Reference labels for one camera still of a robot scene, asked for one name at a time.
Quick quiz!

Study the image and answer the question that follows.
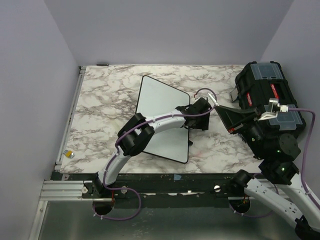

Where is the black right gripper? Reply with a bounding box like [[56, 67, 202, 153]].
[[214, 104, 269, 159]]

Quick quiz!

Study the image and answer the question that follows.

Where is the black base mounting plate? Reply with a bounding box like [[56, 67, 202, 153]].
[[50, 171, 250, 209]]

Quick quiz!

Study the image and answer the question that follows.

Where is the green white marker pen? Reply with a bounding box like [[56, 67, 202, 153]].
[[207, 92, 219, 106]]

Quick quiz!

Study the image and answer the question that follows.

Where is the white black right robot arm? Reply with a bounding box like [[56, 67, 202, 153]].
[[215, 103, 320, 240]]

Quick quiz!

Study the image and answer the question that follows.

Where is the front aluminium rail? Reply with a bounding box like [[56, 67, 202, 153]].
[[39, 180, 89, 201]]

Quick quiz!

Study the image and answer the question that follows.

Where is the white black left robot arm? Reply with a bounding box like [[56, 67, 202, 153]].
[[93, 97, 214, 198]]

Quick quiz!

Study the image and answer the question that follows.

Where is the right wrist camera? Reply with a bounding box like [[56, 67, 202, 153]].
[[258, 98, 289, 121]]

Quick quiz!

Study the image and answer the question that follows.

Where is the black framed whiteboard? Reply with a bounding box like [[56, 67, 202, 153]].
[[135, 75, 190, 164]]

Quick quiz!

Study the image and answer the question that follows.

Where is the black plastic toolbox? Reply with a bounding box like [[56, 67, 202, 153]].
[[229, 60, 307, 161]]

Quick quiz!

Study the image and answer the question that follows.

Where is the aluminium rail left edge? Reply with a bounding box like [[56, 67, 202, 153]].
[[54, 66, 87, 171]]

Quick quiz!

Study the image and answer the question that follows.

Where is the yellow small object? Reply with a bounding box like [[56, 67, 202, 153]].
[[63, 149, 75, 159]]

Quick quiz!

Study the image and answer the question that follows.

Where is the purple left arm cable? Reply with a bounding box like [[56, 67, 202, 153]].
[[93, 87, 218, 221]]

